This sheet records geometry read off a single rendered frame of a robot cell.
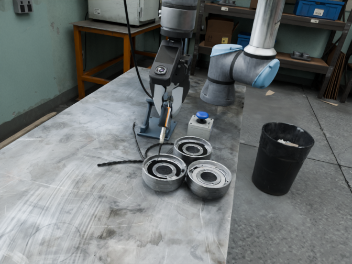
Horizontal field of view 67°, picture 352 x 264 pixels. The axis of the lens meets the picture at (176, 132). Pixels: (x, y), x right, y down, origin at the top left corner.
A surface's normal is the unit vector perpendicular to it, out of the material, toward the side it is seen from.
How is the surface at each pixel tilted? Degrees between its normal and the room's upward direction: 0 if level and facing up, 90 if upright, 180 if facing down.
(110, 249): 0
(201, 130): 90
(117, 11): 90
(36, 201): 0
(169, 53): 31
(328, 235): 0
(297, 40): 90
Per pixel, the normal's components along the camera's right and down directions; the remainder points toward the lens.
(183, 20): 0.25, 0.49
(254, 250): 0.11, -0.87
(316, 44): -0.25, 0.45
